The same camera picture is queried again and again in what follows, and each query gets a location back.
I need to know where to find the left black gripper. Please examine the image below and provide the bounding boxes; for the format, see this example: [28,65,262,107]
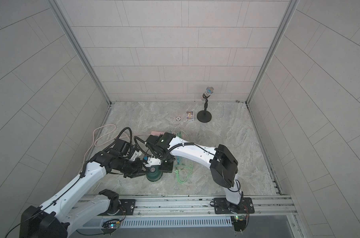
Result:
[118,157,153,177]

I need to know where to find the green cordless meat grinder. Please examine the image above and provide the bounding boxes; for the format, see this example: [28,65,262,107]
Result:
[146,166,163,182]

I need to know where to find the light green charging cable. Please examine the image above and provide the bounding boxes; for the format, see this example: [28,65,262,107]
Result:
[174,130,194,184]

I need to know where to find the pink power strip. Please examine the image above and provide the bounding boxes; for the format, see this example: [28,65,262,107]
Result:
[150,131,164,136]

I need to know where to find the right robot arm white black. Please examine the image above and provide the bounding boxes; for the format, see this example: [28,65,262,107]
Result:
[134,132,242,208]

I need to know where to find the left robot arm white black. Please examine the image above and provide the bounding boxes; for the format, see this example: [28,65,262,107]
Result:
[19,136,146,238]

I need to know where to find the small playing card box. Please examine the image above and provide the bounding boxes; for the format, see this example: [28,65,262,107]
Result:
[185,111,194,122]

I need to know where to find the black microphone stand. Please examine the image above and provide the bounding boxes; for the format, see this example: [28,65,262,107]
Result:
[197,98,212,123]

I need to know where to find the left controller board green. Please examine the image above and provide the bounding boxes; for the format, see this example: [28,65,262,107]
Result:
[101,219,121,235]

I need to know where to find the silver microphone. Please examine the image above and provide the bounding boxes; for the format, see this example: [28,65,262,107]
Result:
[201,86,214,101]

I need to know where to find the right controller board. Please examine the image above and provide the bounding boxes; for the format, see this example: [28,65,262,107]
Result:
[231,216,248,232]

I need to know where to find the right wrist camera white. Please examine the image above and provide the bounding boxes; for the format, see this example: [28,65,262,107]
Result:
[143,156,162,168]

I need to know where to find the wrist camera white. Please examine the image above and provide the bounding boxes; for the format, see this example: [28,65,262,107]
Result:
[143,156,162,168]
[130,151,142,161]

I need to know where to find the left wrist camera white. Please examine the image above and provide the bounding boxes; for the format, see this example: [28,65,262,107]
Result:
[130,151,142,161]

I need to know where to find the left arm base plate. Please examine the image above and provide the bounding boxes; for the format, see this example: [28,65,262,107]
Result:
[99,199,136,216]

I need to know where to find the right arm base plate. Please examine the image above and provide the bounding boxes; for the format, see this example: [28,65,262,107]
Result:
[210,197,255,214]

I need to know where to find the aluminium rail frame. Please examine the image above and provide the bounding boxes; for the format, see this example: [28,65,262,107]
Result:
[47,194,298,221]

